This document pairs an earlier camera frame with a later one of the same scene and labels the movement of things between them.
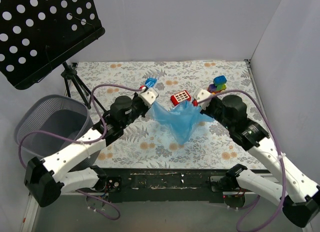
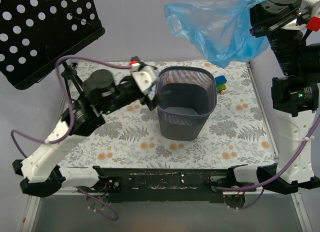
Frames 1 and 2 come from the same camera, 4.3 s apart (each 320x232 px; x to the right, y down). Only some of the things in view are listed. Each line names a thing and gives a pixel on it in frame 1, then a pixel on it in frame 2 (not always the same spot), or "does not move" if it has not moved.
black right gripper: x=207 y=111 to x=271 y=24
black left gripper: x=144 y=108 to x=149 y=101
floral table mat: x=148 y=142 does not move
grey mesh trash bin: x=47 y=124 to x=183 y=114
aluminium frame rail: x=31 y=211 does not move
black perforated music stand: x=40 y=31 does not move
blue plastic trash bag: x=184 y=117 to x=220 y=32
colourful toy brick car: x=219 y=85 does not move
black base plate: x=162 y=184 does not move
